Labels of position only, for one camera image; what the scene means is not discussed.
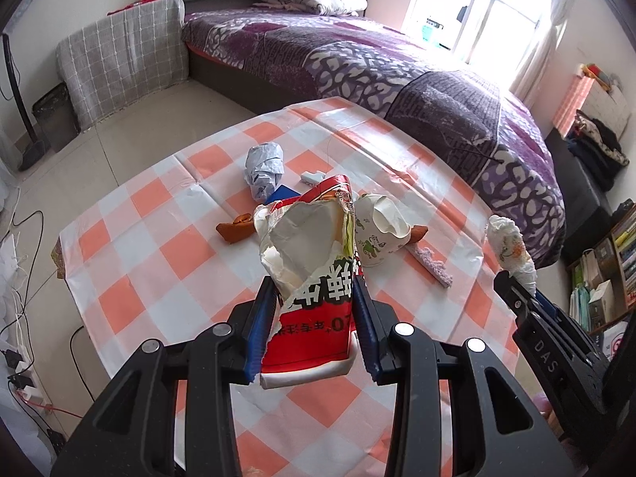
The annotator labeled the torn red noodle cup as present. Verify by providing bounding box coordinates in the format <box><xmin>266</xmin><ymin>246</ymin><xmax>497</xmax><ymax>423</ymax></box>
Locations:
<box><xmin>253</xmin><ymin>175</ymin><xmax>359</xmax><ymax>389</ymax></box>

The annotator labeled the crushed cartoon paper cup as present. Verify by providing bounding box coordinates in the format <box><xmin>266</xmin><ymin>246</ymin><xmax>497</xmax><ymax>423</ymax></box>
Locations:
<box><xmin>354</xmin><ymin>194</ymin><xmax>412</xmax><ymax>267</ymax></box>

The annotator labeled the blue biscuit box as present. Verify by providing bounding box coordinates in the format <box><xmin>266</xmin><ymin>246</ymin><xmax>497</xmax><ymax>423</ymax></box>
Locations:
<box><xmin>264</xmin><ymin>184</ymin><xmax>301</xmax><ymax>206</ymax></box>

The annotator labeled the white notched foam strip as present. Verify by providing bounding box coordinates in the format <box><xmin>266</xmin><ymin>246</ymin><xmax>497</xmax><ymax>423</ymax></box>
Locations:
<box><xmin>301</xmin><ymin>171</ymin><xmax>326</xmax><ymax>186</ymax></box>

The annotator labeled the grey paper ball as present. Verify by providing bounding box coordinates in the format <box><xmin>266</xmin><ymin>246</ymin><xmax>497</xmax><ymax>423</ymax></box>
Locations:
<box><xmin>245</xmin><ymin>142</ymin><xmax>285</xmax><ymax>204</ymax></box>

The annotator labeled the white tissue wad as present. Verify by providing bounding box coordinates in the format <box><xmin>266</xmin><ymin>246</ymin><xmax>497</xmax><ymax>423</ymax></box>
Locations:
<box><xmin>486</xmin><ymin>214</ymin><xmax>537</xmax><ymax>296</ymax></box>

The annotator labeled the orange white checkered tablecloth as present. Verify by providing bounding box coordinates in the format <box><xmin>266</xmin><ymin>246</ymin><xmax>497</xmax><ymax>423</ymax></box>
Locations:
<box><xmin>59</xmin><ymin>98</ymin><xmax>518</xmax><ymax>476</ymax></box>

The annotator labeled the wooden bookshelf with books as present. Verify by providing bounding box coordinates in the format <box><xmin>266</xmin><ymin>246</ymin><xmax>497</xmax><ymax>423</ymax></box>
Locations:
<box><xmin>568</xmin><ymin>200</ymin><xmax>635</xmax><ymax>336</ymax></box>

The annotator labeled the black storage bench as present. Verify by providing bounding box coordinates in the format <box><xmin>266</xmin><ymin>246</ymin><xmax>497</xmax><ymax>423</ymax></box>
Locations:
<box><xmin>545</xmin><ymin>128</ymin><xmax>613</xmax><ymax>266</ymax></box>

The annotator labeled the purple patterned bed quilt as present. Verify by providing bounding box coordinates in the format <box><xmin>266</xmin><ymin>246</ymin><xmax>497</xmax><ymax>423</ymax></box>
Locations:
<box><xmin>182</xmin><ymin>8</ymin><xmax>566</xmax><ymax>267</ymax></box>

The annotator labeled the pile of folded clothes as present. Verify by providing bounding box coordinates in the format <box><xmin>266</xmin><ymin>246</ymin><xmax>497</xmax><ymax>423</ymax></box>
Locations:
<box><xmin>566</xmin><ymin>110</ymin><xmax>630</xmax><ymax>192</ymax></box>

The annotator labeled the black floor stand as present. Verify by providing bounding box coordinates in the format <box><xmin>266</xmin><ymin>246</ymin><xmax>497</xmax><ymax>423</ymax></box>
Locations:
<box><xmin>0</xmin><ymin>32</ymin><xmax>51</xmax><ymax>173</ymax></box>

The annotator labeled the grey plaid cushion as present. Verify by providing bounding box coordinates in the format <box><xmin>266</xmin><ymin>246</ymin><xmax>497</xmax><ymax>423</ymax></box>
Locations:
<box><xmin>56</xmin><ymin>0</ymin><xmax>189</xmax><ymax>130</ymax></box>

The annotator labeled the black waste basket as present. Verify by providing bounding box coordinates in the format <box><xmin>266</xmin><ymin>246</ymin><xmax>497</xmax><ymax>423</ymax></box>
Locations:
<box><xmin>31</xmin><ymin>82</ymin><xmax>80</xmax><ymax>152</ymax></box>

